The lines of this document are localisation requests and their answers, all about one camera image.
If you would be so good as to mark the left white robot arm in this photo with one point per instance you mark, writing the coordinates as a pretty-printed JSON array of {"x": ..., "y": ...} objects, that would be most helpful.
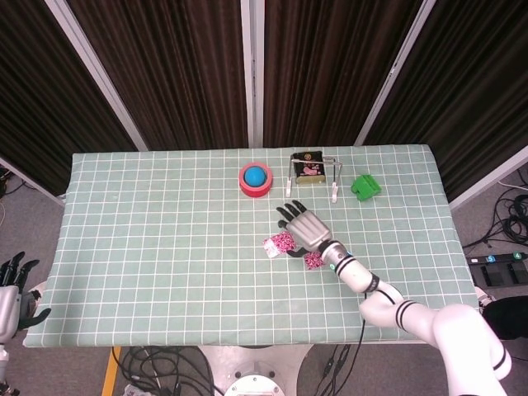
[{"x": 3, "y": 367}]

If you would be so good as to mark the black cloth bundle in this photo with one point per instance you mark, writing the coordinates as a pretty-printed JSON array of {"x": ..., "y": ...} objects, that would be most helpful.
[{"x": 509, "y": 317}]

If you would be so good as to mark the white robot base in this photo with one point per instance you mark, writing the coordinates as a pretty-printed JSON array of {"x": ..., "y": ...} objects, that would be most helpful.
[{"x": 255, "y": 371}]

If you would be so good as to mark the dark brown curtain panel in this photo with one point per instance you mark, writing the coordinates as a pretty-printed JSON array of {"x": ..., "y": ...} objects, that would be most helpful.
[
  {"x": 330, "y": 70},
  {"x": 41, "y": 103},
  {"x": 165, "y": 70},
  {"x": 474, "y": 103}
]

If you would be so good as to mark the black foot pedal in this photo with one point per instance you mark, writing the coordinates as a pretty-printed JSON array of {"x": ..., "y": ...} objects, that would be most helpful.
[{"x": 503, "y": 274}]

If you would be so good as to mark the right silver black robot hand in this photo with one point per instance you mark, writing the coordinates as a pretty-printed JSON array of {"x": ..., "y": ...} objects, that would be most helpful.
[{"x": 307, "y": 229}]

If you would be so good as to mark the green white grid tablecloth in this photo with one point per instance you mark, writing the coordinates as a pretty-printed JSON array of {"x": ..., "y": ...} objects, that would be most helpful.
[{"x": 185, "y": 255}]

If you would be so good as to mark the blue ball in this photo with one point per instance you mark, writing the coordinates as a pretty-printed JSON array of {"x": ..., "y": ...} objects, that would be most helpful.
[{"x": 255, "y": 176}]

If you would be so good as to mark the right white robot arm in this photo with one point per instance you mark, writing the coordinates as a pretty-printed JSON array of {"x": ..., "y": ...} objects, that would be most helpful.
[{"x": 354, "y": 274}]

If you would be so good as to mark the yellow floor tape strip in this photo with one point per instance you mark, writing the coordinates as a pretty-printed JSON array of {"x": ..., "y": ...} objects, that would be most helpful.
[{"x": 111, "y": 371}]

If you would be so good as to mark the red tape roll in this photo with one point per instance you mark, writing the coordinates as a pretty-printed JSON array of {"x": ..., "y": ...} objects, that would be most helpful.
[{"x": 256, "y": 193}]

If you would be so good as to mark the white partition frame post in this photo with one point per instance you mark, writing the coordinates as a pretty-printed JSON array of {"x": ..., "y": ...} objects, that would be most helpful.
[
  {"x": 252, "y": 70},
  {"x": 95, "y": 70},
  {"x": 396, "y": 70}
]

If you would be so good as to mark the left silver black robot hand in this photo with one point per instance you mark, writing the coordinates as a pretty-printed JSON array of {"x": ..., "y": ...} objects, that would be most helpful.
[{"x": 8, "y": 307}]

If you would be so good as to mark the green plastic toy block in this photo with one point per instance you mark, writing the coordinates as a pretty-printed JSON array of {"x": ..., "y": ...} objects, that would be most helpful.
[{"x": 365, "y": 187}]

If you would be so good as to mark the pink patterned packet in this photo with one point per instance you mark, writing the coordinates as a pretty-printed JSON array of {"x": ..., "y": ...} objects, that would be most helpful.
[
  {"x": 312, "y": 260},
  {"x": 282, "y": 242}
]

